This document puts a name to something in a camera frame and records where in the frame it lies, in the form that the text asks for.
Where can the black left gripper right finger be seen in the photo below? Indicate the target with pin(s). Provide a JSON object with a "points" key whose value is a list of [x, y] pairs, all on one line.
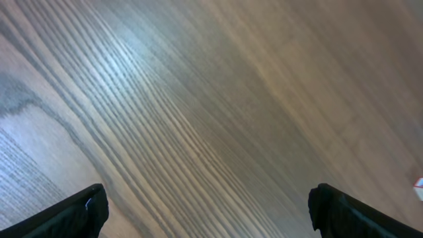
{"points": [[337, 215]]}

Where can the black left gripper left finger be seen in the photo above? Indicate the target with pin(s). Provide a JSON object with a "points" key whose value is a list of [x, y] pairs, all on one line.
{"points": [[80, 215]]}

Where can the brown ring picture block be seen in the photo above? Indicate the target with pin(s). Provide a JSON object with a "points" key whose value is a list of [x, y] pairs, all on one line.
{"points": [[418, 188]]}

